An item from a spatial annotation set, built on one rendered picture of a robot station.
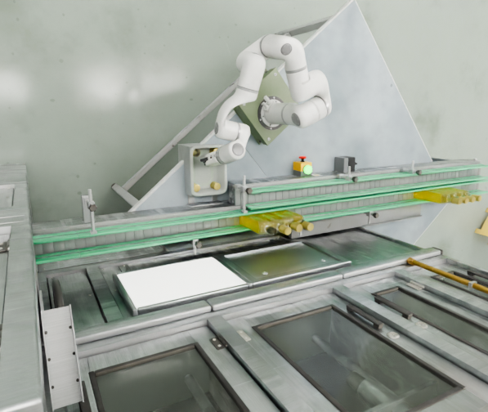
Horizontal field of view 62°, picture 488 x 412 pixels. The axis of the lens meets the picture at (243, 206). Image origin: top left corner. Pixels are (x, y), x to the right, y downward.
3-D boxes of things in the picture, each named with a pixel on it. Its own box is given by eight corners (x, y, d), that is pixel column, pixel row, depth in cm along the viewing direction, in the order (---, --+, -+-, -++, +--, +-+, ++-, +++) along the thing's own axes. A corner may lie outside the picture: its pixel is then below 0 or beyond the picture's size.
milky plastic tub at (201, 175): (185, 194, 189) (191, 197, 182) (183, 145, 184) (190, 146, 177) (219, 190, 197) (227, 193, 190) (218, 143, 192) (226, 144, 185)
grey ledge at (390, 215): (281, 234, 216) (293, 239, 206) (281, 217, 214) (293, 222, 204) (408, 212, 259) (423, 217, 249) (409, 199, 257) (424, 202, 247)
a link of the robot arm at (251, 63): (279, 96, 157) (263, 90, 169) (297, 39, 150) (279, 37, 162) (242, 87, 150) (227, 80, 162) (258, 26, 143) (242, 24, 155)
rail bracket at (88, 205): (81, 223, 167) (88, 238, 148) (77, 182, 163) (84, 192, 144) (93, 221, 170) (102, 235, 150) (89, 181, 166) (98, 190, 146)
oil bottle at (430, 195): (413, 198, 244) (456, 208, 220) (414, 188, 243) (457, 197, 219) (419, 196, 247) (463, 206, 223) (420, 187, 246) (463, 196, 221)
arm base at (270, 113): (251, 109, 187) (268, 109, 174) (268, 88, 189) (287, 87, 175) (271, 132, 195) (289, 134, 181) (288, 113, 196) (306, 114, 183)
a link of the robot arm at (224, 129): (253, 88, 161) (239, 140, 167) (223, 80, 155) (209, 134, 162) (261, 92, 153) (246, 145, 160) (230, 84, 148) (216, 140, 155)
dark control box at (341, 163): (333, 171, 228) (343, 172, 221) (333, 156, 226) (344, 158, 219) (344, 169, 232) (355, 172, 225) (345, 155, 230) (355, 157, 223)
